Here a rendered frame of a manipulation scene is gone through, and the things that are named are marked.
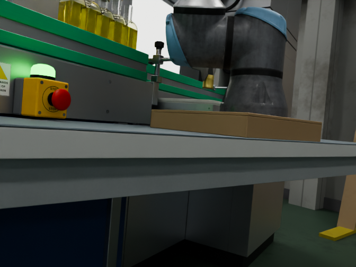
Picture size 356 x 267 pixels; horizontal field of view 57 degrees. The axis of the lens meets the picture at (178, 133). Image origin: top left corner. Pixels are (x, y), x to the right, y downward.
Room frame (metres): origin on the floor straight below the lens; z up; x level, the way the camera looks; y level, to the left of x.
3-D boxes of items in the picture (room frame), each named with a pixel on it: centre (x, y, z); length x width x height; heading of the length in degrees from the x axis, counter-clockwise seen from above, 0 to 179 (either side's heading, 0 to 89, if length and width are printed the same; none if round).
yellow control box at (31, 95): (0.63, 0.26, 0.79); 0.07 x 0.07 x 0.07; 59
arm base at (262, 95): (0.75, -0.16, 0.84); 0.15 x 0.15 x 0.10
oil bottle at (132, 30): (1.12, 0.20, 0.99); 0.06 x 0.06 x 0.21; 60
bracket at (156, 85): (1.04, 0.12, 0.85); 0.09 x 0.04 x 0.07; 59
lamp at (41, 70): (0.63, 0.27, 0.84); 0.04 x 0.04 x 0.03
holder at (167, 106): (1.10, -0.02, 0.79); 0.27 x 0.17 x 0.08; 59
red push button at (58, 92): (0.61, 0.22, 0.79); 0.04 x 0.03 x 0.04; 149
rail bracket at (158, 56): (1.03, 0.10, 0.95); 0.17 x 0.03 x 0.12; 59
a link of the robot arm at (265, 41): (0.75, -0.16, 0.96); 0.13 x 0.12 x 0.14; 84
